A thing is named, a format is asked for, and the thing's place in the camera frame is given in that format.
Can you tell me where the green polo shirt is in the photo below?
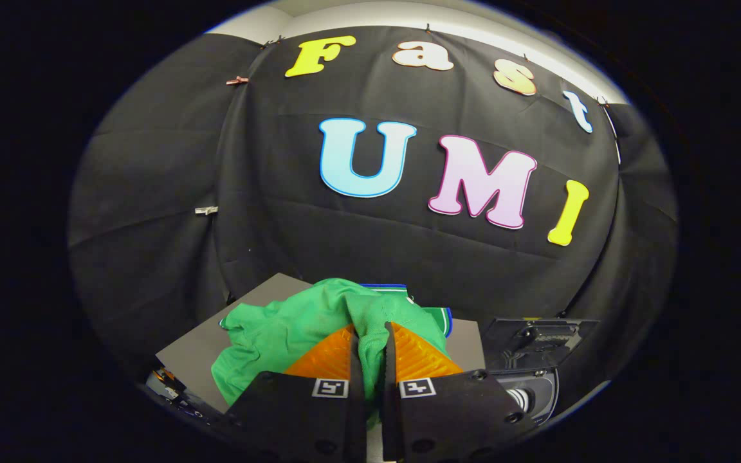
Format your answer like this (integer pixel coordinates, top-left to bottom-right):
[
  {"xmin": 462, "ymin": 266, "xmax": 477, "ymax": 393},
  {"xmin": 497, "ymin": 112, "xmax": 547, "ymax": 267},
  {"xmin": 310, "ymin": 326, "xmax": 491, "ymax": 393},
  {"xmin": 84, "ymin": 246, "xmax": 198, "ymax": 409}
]
[{"xmin": 211, "ymin": 278, "xmax": 453, "ymax": 428}]

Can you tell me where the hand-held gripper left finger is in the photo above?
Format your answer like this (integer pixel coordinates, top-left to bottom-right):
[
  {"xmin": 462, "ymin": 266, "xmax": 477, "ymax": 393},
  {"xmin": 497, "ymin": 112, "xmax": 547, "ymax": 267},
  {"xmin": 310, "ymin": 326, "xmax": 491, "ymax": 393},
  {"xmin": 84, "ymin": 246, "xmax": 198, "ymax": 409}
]
[{"xmin": 226, "ymin": 323, "xmax": 366, "ymax": 463}]

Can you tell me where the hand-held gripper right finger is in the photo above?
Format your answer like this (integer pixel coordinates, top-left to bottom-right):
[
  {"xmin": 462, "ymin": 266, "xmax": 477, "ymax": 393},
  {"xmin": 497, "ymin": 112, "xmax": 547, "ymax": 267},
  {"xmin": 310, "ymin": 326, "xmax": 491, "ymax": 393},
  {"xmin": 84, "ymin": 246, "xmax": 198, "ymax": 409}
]
[{"xmin": 380, "ymin": 322, "xmax": 538, "ymax": 463}]

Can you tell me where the grey flat board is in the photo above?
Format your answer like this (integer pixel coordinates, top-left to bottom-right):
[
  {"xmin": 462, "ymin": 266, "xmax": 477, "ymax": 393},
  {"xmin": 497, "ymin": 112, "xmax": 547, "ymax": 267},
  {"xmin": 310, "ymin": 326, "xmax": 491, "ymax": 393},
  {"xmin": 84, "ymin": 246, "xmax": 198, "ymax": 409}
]
[{"xmin": 155, "ymin": 273, "xmax": 487, "ymax": 413}]

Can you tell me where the black washing machine lid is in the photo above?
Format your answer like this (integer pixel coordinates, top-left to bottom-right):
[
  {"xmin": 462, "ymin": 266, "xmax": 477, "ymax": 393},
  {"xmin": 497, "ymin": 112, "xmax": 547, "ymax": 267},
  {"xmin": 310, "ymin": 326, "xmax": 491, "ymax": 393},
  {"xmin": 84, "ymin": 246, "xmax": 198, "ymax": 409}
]
[{"xmin": 481, "ymin": 317, "xmax": 599, "ymax": 375}]

